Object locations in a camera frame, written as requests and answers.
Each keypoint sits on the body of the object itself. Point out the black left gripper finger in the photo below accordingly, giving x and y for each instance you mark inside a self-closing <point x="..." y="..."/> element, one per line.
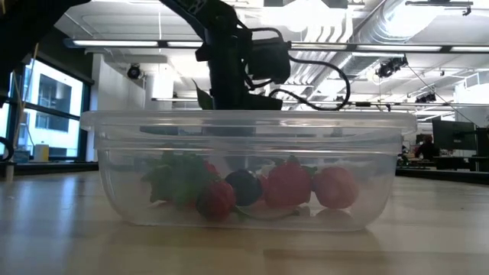
<point x="229" y="102"/>
<point x="265" y="104"/>

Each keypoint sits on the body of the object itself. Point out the clear plastic tupperware container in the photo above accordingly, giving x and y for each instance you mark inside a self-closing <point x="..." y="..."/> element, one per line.
<point x="248" y="118"/>

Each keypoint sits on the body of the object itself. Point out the dark purple toy cherry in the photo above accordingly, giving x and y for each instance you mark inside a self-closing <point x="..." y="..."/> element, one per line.
<point x="244" y="187"/>

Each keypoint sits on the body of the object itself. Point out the red strawberry big green leaves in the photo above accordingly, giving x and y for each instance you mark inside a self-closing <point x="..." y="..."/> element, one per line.
<point x="187" y="179"/>

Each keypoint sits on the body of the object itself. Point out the dark red toy strawberry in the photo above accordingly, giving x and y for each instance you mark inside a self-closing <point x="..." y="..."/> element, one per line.
<point x="216" y="198"/>

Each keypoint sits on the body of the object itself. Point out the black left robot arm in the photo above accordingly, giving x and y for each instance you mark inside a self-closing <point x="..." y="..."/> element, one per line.
<point x="30" y="38"/>

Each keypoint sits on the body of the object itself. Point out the long ceiling light strip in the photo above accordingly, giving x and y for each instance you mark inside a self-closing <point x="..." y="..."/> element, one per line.
<point x="114" y="43"/>

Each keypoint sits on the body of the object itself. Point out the person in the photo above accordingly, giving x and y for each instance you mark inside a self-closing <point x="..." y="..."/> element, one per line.
<point x="427" y="149"/>

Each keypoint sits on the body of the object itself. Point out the large black-framed window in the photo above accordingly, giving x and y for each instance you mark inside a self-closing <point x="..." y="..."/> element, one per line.
<point x="53" y="99"/>

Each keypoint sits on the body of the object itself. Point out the black computer monitor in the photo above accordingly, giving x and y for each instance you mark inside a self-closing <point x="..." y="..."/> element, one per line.
<point x="454" y="135"/>
<point x="483" y="141"/>

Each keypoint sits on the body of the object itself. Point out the white canister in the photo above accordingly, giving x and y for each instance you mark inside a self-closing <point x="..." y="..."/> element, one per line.
<point x="41" y="153"/>

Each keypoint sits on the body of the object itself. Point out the black ceiling track fixture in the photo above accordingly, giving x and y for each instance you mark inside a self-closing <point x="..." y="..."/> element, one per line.
<point x="439" y="3"/>

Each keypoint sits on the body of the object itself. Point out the blue box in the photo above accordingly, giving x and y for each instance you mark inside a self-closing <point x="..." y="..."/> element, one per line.
<point x="23" y="157"/>

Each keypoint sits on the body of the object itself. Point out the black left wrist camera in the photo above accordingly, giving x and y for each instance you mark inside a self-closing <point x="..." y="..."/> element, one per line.
<point x="271" y="59"/>

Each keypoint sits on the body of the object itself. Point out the black round ceiling camera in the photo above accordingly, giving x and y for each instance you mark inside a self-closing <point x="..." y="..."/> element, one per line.
<point x="133" y="72"/>

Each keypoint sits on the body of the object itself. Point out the silver air duct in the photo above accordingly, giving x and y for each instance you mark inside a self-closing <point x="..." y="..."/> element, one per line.
<point x="382" y="26"/>

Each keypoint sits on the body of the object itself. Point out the white post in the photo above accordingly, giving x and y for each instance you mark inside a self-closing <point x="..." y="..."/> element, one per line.
<point x="9" y="173"/>

